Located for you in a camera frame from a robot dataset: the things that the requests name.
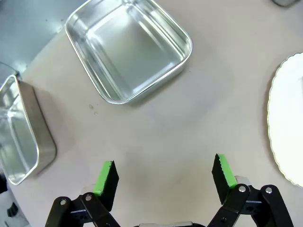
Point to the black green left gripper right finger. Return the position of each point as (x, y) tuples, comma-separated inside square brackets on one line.
[(239, 196)]

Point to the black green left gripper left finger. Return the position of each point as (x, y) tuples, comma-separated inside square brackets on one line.
[(104, 189)]

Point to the narrow deep metal container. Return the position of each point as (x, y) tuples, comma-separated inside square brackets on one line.
[(20, 132)]

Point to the wide shallow metal container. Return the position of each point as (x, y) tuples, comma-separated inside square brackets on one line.
[(129, 48)]

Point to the white scalloped plate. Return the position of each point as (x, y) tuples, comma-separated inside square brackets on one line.
[(287, 118)]

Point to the black white equipment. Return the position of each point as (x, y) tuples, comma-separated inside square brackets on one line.
[(10, 208)]

